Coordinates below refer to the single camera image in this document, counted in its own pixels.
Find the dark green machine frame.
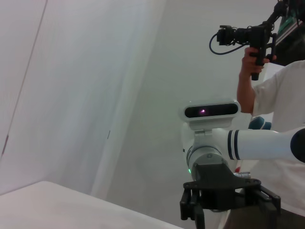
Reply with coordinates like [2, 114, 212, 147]
[276, 0, 305, 66]

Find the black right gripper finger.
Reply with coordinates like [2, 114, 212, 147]
[240, 185, 281, 229]
[180, 188, 206, 229]

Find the camera operator hand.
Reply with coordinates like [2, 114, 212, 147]
[241, 46, 277, 75]

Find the black handheld video camera rig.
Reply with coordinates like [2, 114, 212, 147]
[209, 0, 290, 81]

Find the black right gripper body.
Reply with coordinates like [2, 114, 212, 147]
[183, 163, 260, 210]

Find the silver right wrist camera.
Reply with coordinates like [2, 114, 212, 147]
[183, 97, 241, 138]

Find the person in white shirt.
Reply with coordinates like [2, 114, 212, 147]
[251, 61, 305, 229]

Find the teal blue rounded object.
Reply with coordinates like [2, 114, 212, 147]
[248, 116, 273, 131]

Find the camera operator bare forearm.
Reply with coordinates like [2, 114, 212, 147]
[237, 70, 257, 115]

